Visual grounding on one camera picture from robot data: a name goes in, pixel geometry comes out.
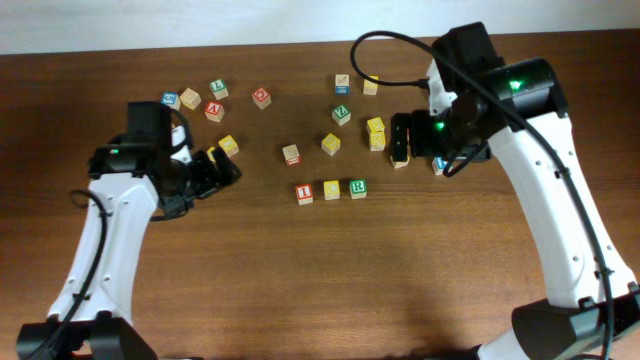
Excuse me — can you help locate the blue L letter block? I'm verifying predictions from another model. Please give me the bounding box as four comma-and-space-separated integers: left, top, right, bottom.
432, 157, 448, 176

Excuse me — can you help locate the blue side top block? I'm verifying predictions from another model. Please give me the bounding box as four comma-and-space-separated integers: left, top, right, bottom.
335, 74, 350, 95

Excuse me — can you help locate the red A block left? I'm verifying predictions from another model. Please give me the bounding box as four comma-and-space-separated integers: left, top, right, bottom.
204, 101, 225, 123

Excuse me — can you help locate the yellow block near R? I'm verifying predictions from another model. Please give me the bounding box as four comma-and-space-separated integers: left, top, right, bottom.
321, 133, 341, 156

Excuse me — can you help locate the red side wooden block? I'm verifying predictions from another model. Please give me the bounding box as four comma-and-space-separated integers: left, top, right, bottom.
282, 144, 301, 166

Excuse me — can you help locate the plain wooden block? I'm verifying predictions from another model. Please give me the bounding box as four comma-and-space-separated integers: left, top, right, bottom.
179, 88, 202, 111

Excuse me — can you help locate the yellow block upper middle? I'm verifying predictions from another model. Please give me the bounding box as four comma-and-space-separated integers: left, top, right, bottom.
366, 117, 385, 133

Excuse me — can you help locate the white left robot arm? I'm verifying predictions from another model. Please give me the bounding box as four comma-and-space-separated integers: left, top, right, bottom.
16, 101, 242, 359

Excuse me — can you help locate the yellow block lower middle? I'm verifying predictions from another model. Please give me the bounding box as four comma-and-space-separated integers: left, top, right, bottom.
369, 131, 386, 152

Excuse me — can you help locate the red I letter block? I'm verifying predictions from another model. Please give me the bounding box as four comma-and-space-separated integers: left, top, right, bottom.
295, 184, 314, 205

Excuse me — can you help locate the red C letter block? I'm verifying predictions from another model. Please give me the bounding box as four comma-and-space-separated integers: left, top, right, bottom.
252, 87, 272, 109

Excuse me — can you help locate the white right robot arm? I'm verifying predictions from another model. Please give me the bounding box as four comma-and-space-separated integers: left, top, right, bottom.
390, 22, 639, 359

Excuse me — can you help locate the yellow umbrella picture block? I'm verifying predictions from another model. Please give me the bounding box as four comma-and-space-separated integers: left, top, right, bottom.
390, 156, 410, 169

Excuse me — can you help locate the yellow block cluster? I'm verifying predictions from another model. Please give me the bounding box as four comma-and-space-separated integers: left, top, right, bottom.
323, 180, 340, 201

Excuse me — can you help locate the green Z letter block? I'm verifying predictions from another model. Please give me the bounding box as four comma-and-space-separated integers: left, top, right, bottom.
332, 105, 351, 126

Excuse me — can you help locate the yellow top back block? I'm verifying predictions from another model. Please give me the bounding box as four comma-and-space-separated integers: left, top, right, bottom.
363, 79, 378, 96

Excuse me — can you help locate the green L letter block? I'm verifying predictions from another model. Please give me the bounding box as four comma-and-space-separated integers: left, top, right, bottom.
209, 79, 229, 100

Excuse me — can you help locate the yellow block left middle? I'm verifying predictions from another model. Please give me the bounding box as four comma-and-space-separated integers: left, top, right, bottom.
218, 135, 239, 157

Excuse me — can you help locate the green R letter block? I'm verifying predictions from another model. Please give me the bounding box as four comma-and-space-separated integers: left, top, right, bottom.
349, 179, 368, 199

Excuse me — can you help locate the yellow block left lower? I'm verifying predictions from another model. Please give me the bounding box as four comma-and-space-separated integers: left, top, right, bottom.
206, 146, 216, 163

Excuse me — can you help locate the blue G letter block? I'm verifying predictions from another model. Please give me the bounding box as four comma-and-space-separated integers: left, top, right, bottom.
161, 92, 182, 110

